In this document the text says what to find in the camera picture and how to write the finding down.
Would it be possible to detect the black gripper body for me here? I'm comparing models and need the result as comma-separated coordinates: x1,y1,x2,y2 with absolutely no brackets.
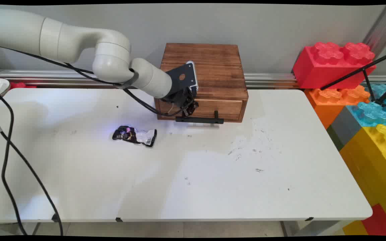
160,86,197,112

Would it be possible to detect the brown wooden drawer cabinet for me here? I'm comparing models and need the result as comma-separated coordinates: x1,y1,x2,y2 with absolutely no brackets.
154,43,249,123

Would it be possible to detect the crumpled black snack packet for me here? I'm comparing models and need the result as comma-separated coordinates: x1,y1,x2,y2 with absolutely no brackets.
112,126,157,148

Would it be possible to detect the orange giant toy brick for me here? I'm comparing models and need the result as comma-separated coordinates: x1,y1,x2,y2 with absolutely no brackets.
304,85,371,130

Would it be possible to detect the red giant toy brick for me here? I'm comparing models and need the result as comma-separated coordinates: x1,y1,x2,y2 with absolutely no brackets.
292,42,377,90

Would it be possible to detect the grey giant toy brick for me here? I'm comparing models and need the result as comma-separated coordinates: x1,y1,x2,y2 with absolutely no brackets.
326,106,363,151

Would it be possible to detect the black tripod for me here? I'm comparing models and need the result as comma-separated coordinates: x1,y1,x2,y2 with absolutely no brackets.
320,49,386,108

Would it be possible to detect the blue giant toy brick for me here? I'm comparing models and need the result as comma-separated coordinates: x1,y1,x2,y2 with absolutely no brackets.
346,83,386,127

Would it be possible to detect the yellow giant toy brick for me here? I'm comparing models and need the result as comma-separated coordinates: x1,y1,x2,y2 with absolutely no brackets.
339,124,386,232

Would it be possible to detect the small red toy brick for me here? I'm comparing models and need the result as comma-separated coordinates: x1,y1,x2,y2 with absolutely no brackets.
361,203,386,236

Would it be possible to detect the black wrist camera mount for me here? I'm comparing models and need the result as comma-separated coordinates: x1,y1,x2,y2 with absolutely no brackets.
165,61,199,98

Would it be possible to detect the grey velcro strap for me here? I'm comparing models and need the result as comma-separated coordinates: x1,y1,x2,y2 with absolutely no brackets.
114,69,139,90

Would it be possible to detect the aluminium rail profile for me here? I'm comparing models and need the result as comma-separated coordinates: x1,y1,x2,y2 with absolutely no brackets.
0,69,301,89

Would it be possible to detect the red object behind rail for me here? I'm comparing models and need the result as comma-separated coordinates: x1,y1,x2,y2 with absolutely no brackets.
10,82,37,89

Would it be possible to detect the grey table leg frame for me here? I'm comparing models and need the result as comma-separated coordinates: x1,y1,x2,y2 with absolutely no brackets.
281,220,351,237

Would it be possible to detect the plain black cable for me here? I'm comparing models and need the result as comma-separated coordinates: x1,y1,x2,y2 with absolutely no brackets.
0,44,195,236

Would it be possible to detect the aluminium upright post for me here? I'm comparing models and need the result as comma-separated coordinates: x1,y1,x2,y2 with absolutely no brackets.
362,5,386,65

